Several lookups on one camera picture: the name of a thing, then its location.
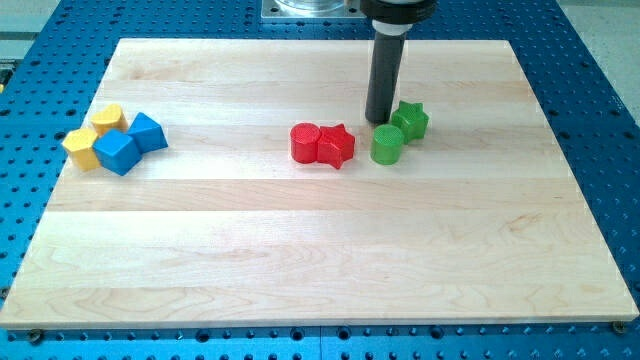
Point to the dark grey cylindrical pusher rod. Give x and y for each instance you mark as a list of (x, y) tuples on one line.
[(385, 65)]

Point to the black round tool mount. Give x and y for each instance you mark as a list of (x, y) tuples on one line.
[(396, 17)]

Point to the green star block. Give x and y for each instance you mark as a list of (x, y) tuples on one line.
[(411, 119)]

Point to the green cylinder block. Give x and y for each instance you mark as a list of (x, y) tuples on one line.
[(386, 145)]

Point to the silver robot base flange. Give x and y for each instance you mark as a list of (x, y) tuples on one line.
[(310, 9)]

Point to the red star block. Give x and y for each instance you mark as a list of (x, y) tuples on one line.
[(335, 145)]

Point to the red cylinder block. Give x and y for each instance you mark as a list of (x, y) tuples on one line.
[(304, 139)]

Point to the light wooden board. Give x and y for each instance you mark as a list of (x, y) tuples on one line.
[(481, 221)]

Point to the blue triangle block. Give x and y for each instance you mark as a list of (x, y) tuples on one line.
[(147, 134)]

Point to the yellow heart block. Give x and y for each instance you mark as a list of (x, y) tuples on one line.
[(111, 117)]

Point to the blue cube block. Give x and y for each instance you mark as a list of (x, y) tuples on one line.
[(117, 152)]

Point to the yellow hexagon block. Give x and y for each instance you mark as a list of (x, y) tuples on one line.
[(79, 146)]

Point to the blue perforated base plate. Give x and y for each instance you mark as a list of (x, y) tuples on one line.
[(52, 88)]

